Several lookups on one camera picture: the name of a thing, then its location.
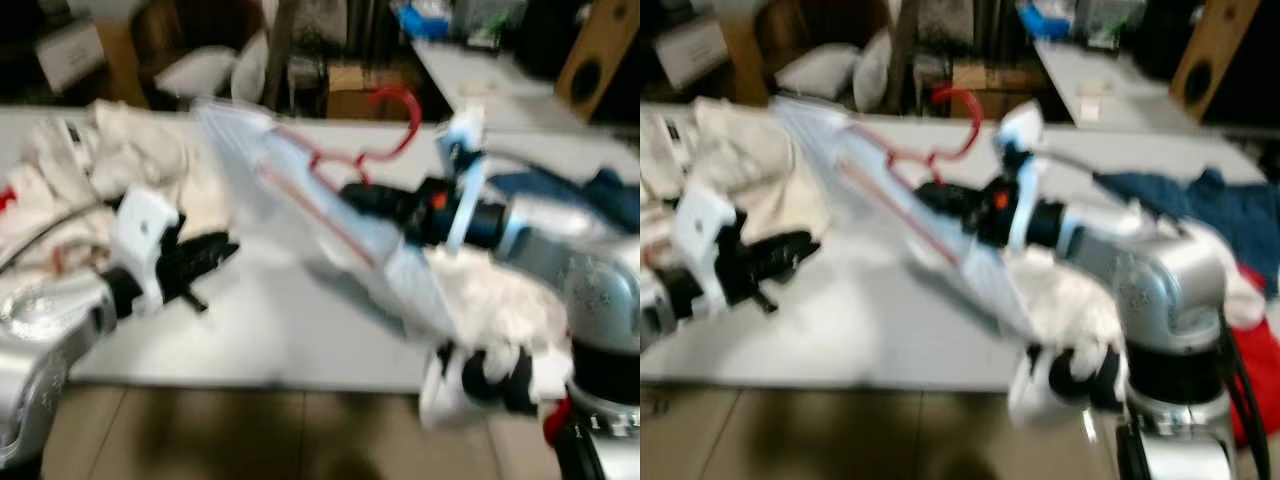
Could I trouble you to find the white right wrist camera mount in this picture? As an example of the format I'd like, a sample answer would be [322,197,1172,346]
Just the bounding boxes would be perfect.
[995,100,1049,256]
[436,108,491,256]

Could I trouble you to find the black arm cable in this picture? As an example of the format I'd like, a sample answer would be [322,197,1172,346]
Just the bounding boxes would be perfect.
[1215,310,1273,471]
[0,198,116,276]

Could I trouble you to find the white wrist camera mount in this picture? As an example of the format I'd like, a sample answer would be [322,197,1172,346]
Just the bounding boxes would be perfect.
[112,188,183,313]
[436,108,491,256]
[673,185,739,316]
[995,100,1049,256]

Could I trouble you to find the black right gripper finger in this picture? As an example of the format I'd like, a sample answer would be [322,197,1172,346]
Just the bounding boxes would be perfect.
[338,183,409,213]
[915,183,981,213]
[350,205,409,233]
[928,206,983,236]

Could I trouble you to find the blue denim garment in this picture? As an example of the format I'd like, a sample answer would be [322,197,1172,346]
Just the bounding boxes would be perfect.
[488,168,640,236]
[1093,168,1280,296]

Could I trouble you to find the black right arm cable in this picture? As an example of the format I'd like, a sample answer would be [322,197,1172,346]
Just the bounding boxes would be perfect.
[1215,310,1273,471]

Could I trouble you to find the wooden speaker black cone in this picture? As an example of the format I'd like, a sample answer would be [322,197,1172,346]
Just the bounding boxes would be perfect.
[553,0,640,123]
[1168,0,1263,123]

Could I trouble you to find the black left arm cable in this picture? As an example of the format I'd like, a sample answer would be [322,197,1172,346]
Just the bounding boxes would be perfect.
[0,198,116,276]

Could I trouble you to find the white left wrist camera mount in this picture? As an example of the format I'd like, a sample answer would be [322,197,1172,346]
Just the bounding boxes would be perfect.
[673,185,739,316]
[112,188,183,313]

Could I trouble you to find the dark wicker armchair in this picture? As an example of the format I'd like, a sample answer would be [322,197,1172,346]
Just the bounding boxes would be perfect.
[745,0,891,106]
[130,0,271,106]

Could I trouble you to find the grey pillow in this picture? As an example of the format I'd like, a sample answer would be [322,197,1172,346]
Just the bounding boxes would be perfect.
[852,28,894,113]
[775,45,861,101]
[232,30,273,104]
[155,45,239,101]

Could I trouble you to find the white storage box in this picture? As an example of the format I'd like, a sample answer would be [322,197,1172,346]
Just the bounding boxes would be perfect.
[33,18,113,93]
[655,15,731,91]

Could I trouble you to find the blue box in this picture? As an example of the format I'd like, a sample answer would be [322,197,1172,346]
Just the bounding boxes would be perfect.
[393,5,451,41]
[1015,5,1076,41]

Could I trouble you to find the red plastic hanger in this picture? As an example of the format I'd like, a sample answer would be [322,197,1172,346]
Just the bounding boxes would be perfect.
[848,85,986,266]
[255,85,424,269]

